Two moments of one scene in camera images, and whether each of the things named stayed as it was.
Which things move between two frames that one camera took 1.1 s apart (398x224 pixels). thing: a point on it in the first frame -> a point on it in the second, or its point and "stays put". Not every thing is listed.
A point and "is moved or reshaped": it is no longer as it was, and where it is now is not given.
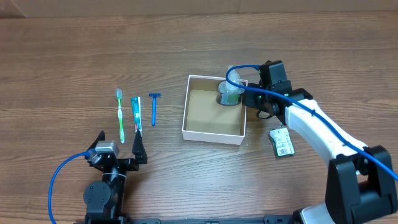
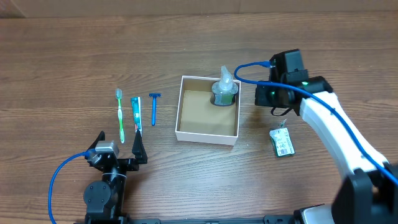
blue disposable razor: x=154 y=96 stays put
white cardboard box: x=204 y=120 is moved or reshaped
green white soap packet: x=282 y=142 stays put
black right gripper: x=249 y=98 -> x=262 y=96
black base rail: x=194 y=220 stays put
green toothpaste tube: x=136 y=105 stays put
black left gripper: x=121 y=163 stays put
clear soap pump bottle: x=231 y=96 is moved or reshaped
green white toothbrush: x=119 y=94 stays put
